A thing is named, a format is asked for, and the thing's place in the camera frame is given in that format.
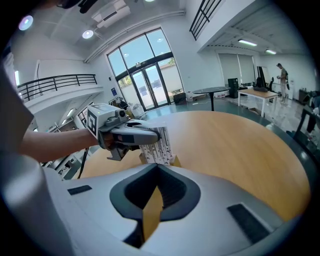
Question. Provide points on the wooden desk with white legs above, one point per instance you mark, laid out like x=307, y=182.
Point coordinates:
x=257, y=93

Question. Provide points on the black box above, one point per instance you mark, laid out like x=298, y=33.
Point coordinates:
x=180, y=99

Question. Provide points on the tall glass window wall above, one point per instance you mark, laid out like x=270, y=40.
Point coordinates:
x=140, y=52

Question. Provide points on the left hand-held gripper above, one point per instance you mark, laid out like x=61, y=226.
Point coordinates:
x=105, y=117

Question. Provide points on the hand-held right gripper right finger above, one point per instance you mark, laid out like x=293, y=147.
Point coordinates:
x=212, y=197

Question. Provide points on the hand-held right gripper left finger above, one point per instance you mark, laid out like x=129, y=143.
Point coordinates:
x=95, y=212

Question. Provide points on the black metal frame rack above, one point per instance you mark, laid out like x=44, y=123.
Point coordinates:
x=302, y=120

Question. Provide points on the person's left forearm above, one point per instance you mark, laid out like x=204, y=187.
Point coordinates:
x=57, y=142

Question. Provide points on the black head-worn camera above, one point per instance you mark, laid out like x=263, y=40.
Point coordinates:
x=86, y=6

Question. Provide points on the black bag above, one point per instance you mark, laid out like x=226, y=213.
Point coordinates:
x=260, y=89

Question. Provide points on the white roller blinds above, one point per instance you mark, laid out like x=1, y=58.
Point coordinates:
x=232, y=67

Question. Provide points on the clothes rack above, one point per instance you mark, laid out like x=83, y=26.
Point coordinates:
x=118, y=102

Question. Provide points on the white ceiling pipes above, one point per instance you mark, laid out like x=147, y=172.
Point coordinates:
x=125, y=31

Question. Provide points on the cardboard box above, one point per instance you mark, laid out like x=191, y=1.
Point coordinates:
x=253, y=111

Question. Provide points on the black metal railing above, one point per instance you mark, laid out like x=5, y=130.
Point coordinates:
x=75, y=75
x=203, y=17

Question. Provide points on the black marble round table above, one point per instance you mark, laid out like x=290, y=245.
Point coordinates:
x=212, y=89

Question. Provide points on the white ceiling air conditioner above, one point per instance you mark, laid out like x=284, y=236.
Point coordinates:
x=110, y=13

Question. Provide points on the round wooden table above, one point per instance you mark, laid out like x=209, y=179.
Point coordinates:
x=225, y=150

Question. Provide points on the person's left hand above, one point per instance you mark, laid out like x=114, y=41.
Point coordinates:
x=108, y=140

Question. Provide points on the tall black cabinet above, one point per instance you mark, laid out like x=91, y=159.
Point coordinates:
x=233, y=87

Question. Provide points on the black office chair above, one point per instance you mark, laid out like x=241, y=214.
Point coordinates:
x=270, y=85

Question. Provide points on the ceiling tube light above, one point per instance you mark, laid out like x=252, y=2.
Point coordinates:
x=247, y=42
x=270, y=51

